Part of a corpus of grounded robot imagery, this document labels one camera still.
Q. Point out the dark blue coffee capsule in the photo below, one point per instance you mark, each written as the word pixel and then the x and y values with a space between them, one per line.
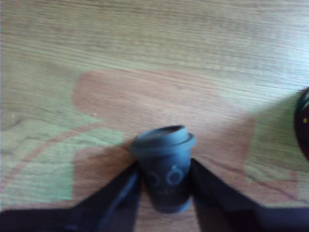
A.
pixel 166 169

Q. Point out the dark red patterned mug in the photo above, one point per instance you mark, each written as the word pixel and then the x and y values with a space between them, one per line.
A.
pixel 303 125

